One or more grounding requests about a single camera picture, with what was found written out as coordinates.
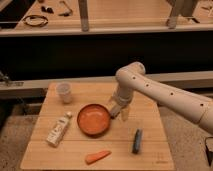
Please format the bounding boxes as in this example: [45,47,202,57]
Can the beige wooden stick gripper finger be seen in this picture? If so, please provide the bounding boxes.
[121,107,130,121]

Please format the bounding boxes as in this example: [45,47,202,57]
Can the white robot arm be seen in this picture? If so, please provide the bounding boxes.
[110,62,213,135]

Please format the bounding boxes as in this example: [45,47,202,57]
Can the orange round bowl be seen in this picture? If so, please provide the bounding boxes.
[77,104,110,136]

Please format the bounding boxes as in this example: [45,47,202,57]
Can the orange carrot piece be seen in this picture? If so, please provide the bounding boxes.
[85,150,111,164]

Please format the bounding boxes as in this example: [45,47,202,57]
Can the white bottle with label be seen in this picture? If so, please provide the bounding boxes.
[46,112,72,147]

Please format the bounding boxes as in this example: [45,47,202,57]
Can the black object at edge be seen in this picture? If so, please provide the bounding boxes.
[204,137,213,167]

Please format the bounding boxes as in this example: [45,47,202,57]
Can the glasses on back table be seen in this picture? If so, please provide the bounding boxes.
[58,0,74,18]

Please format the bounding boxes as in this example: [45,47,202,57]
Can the metal clamp at left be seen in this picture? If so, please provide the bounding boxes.
[0,70,23,87]

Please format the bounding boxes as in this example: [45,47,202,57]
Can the small black back object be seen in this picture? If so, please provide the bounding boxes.
[41,6,54,14]

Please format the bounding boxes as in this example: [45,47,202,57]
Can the metal frame post right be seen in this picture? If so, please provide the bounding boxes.
[166,0,185,29]

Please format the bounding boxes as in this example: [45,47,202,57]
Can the metal frame post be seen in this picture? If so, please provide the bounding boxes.
[78,0,89,32]
[166,0,185,29]

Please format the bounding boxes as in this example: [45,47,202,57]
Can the metal frame post left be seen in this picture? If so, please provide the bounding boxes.
[78,0,89,32]

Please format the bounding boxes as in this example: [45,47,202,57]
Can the coiled black cable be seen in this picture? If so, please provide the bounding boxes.
[22,14,50,28]

